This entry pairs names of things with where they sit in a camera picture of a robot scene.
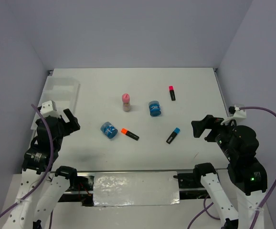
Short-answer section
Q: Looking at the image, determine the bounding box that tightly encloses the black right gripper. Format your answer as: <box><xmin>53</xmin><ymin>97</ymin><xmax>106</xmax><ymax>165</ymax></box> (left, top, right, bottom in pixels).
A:
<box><xmin>191</xmin><ymin>112</ymin><xmax>239</xmax><ymax>158</ymax></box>

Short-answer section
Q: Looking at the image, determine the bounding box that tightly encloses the blue capped black highlighter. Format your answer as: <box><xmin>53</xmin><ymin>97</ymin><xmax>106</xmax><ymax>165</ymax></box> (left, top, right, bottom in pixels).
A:
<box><xmin>166</xmin><ymin>127</ymin><xmax>180</xmax><ymax>144</ymax></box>

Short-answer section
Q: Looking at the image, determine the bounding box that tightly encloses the blue round jar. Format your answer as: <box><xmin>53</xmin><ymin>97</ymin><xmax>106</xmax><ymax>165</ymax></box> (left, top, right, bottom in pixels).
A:
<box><xmin>100</xmin><ymin>122</ymin><xmax>118</xmax><ymax>139</ymax></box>
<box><xmin>149</xmin><ymin>101</ymin><xmax>161</xmax><ymax>117</ymax></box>

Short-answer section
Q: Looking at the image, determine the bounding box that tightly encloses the pink capped black highlighter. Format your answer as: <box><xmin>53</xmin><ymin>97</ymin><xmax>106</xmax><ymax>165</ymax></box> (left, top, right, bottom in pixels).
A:
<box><xmin>169</xmin><ymin>85</ymin><xmax>176</xmax><ymax>101</ymax></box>

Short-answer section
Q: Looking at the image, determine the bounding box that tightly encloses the orange capped black highlighter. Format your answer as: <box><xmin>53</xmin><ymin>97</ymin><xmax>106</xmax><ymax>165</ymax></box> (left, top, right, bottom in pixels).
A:
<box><xmin>121</xmin><ymin>128</ymin><xmax>139</xmax><ymax>141</ymax></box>

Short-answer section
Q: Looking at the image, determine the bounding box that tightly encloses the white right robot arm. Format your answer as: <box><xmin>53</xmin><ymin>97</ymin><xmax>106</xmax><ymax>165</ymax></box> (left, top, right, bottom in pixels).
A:
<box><xmin>191</xmin><ymin>115</ymin><xmax>267</xmax><ymax>229</ymax></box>

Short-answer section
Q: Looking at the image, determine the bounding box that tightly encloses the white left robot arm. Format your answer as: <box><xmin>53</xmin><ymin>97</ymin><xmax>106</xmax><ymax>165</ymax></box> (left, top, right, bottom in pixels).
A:
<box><xmin>3</xmin><ymin>106</ymin><xmax>80</xmax><ymax>229</ymax></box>

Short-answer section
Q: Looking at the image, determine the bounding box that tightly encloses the clear plastic compartment organizer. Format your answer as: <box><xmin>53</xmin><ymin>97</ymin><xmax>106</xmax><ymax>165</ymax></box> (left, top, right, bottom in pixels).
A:
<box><xmin>37</xmin><ymin>76</ymin><xmax>80</xmax><ymax>122</ymax></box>

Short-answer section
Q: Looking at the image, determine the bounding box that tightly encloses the pink capped small bottle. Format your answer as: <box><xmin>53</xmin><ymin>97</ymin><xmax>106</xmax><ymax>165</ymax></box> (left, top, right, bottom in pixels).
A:
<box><xmin>122</xmin><ymin>94</ymin><xmax>131</xmax><ymax>112</ymax></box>

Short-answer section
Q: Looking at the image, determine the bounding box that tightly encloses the silver reflective tape sheet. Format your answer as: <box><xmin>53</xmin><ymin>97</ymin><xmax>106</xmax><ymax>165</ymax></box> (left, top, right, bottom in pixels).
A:
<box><xmin>93</xmin><ymin>171</ymin><xmax>180</xmax><ymax>207</ymax></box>

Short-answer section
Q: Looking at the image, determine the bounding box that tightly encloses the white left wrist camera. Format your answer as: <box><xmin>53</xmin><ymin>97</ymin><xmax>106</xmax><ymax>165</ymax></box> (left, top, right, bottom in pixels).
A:
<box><xmin>40</xmin><ymin>100</ymin><xmax>57</xmax><ymax>115</ymax></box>

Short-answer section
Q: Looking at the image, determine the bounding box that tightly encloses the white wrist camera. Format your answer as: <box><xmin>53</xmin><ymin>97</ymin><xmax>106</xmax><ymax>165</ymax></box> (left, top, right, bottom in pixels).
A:
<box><xmin>221</xmin><ymin>105</ymin><xmax>247</xmax><ymax>125</ymax></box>
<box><xmin>40</xmin><ymin>100</ymin><xmax>57</xmax><ymax>115</ymax></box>

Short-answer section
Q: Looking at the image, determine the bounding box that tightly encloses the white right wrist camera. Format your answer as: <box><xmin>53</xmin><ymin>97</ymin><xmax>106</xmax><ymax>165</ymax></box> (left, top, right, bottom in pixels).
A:
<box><xmin>221</xmin><ymin>105</ymin><xmax>247</xmax><ymax>125</ymax></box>

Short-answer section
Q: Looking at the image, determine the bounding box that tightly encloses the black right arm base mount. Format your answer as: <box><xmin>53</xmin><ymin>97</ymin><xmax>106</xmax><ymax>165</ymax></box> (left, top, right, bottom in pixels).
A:
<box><xmin>173</xmin><ymin>173</ymin><xmax>208</xmax><ymax>200</ymax></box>

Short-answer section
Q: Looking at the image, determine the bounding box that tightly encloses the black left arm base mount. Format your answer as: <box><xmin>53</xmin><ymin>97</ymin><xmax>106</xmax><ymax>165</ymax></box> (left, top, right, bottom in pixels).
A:
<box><xmin>58</xmin><ymin>176</ymin><xmax>94</xmax><ymax>207</ymax></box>

